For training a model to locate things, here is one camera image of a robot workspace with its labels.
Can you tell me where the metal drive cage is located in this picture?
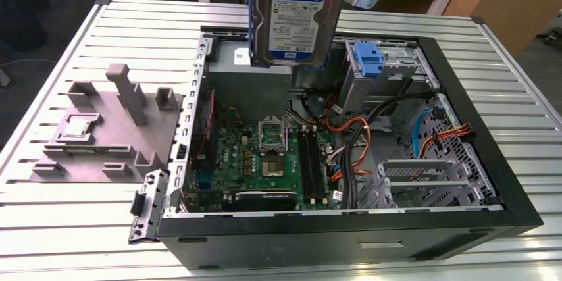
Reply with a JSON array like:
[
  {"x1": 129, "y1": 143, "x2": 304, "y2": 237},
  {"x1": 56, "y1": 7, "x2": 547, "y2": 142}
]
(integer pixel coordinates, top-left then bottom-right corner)
[{"x1": 337, "y1": 40, "x2": 440, "y2": 120}]

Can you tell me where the hard disk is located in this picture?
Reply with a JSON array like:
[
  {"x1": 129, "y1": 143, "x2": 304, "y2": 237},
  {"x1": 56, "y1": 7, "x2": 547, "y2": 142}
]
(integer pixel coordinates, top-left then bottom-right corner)
[{"x1": 245, "y1": 0, "x2": 352, "y2": 70}]

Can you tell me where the CPU socket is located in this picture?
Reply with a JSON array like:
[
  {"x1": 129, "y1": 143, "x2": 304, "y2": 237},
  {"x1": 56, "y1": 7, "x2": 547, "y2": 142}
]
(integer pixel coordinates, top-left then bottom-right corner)
[{"x1": 257, "y1": 154, "x2": 291, "y2": 180}]

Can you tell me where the orange red power wire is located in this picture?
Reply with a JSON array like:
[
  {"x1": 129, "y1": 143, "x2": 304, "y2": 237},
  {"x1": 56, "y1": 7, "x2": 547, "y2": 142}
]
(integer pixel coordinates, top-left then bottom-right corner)
[{"x1": 419, "y1": 122, "x2": 479, "y2": 160}]

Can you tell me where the wooden cabinet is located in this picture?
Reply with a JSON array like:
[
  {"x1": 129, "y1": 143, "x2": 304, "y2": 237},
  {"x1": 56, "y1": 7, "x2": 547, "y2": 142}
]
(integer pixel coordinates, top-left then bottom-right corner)
[{"x1": 443, "y1": 0, "x2": 562, "y2": 58}]

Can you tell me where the blue data wire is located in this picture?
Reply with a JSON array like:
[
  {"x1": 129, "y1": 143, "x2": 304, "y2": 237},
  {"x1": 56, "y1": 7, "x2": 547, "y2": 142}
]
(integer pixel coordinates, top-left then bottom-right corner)
[{"x1": 412, "y1": 105, "x2": 443, "y2": 159}]

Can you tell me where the grey power supply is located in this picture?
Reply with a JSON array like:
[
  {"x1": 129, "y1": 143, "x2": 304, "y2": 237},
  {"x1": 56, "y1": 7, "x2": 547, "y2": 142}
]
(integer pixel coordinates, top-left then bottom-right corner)
[{"x1": 205, "y1": 40, "x2": 293, "y2": 124}]

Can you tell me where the black open PC case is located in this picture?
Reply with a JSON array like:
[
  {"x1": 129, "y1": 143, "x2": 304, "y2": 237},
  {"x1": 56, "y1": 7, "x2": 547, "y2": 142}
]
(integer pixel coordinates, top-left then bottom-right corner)
[{"x1": 154, "y1": 25, "x2": 546, "y2": 270}]

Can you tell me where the orange wire bundle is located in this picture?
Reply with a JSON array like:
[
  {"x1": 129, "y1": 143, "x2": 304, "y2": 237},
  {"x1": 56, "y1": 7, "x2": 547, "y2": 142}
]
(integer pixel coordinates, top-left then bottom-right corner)
[{"x1": 324, "y1": 93, "x2": 373, "y2": 183}]

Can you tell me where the green motherboard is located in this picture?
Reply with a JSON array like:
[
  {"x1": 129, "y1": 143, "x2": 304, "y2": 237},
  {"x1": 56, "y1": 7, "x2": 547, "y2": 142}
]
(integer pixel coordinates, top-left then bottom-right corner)
[{"x1": 181, "y1": 119, "x2": 347, "y2": 213}]

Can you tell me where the silver CPU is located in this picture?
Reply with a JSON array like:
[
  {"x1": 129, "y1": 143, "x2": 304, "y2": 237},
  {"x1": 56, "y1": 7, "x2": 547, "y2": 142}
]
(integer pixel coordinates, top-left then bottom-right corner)
[{"x1": 58, "y1": 119, "x2": 96, "y2": 139}]

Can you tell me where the blue drive latch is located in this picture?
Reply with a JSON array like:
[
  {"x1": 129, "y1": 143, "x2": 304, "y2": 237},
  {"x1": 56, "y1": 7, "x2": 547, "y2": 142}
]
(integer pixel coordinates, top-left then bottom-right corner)
[{"x1": 352, "y1": 41, "x2": 383, "y2": 78}]

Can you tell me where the grey parts rack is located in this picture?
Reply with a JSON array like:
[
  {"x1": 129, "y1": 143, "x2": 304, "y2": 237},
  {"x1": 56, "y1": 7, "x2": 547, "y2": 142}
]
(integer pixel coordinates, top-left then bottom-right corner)
[{"x1": 28, "y1": 63, "x2": 185, "y2": 185}]

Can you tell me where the black graphics card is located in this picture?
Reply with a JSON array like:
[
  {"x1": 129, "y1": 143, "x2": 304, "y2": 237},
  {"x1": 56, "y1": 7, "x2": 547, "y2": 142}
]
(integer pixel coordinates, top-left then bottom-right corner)
[{"x1": 221, "y1": 190, "x2": 299, "y2": 212}]

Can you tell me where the black office chair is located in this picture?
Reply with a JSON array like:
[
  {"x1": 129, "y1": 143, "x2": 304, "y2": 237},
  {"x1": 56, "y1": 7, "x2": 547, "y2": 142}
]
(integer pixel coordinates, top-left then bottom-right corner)
[{"x1": 0, "y1": 0, "x2": 49, "y2": 51}]

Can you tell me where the grey card retention bracket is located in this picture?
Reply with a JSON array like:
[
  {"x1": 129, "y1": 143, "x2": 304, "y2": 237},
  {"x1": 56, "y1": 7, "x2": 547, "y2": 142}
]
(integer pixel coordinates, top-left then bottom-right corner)
[{"x1": 126, "y1": 168, "x2": 170, "y2": 245}]

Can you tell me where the grey chair base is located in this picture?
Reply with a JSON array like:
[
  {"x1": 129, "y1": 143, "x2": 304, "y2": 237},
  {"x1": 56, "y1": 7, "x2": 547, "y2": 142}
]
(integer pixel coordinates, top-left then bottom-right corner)
[{"x1": 538, "y1": 11, "x2": 562, "y2": 45}]

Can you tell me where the black cable bundle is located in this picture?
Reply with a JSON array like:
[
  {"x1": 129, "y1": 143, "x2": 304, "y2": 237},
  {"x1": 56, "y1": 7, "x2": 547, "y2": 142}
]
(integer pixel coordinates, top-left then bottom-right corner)
[{"x1": 341, "y1": 91, "x2": 440, "y2": 209}]

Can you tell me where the black RAM slot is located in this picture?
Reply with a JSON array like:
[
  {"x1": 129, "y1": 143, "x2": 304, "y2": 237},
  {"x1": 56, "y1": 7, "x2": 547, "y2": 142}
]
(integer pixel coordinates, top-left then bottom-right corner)
[
  {"x1": 307, "y1": 125, "x2": 328, "y2": 205},
  {"x1": 296, "y1": 125, "x2": 313, "y2": 205}
]

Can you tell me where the red twisted wire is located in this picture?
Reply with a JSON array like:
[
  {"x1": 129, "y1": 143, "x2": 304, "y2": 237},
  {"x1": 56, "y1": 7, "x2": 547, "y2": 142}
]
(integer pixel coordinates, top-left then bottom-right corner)
[{"x1": 194, "y1": 89, "x2": 218, "y2": 160}]

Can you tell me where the metal disk bay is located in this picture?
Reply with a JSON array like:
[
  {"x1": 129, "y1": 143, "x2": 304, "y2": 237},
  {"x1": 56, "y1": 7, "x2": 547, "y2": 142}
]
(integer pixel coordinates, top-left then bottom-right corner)
[{"x1": 357, "y1": 158, "x2": 495, "y2": 209}]

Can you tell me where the green RAM stick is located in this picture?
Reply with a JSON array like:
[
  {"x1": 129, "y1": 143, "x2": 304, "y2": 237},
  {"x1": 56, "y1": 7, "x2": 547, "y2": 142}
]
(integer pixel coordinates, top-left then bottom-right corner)
[{"x1": 60, "y1": 149, "x2": 109, "y2": 157}]

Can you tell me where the metal socket cover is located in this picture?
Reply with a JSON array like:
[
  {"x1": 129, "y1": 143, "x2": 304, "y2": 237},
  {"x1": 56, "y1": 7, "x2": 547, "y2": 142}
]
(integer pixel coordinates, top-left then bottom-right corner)
[{"x1": 256, "y1": 116, "x2": 291, "y2": 156}]

